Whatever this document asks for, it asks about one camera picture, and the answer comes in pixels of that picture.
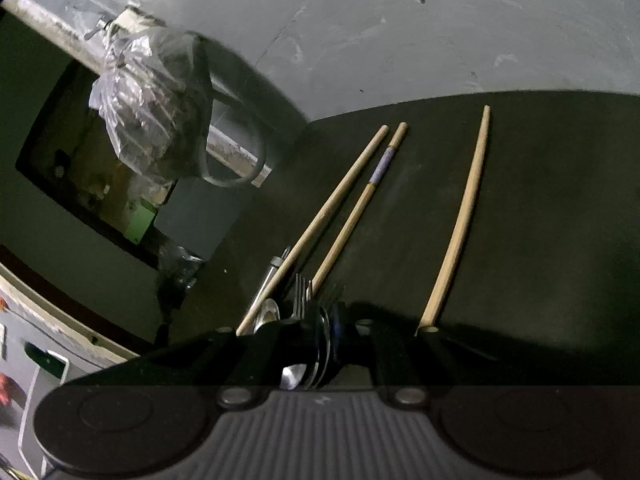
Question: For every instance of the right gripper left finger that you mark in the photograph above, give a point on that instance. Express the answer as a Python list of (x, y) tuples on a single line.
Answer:
[(278, 355)]

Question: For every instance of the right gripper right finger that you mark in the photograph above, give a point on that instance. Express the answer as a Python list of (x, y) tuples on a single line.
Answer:
[(398, 353)]

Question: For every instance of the steel spoon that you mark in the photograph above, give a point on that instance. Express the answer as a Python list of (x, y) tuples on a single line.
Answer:
[(268, 312)]

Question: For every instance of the plain wooden chopstick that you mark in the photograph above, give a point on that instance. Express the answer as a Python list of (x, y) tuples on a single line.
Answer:
[(313, 227), (461, 226)]

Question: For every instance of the steel fork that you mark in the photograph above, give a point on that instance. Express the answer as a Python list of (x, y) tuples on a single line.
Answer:
[(302, 297)]

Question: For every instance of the purple banded wooden chopstick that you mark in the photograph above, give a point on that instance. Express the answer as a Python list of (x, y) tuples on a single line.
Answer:
[(346, 231)]

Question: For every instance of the dark grey cabinet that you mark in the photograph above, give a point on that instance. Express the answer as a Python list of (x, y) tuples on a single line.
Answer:
[(198, 215)]

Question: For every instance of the grey curved pipe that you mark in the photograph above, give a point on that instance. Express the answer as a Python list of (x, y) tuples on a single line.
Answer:
[(235, 144)]

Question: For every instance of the clear plastic bag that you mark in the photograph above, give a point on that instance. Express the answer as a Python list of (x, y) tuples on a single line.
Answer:
[(155, 98)]

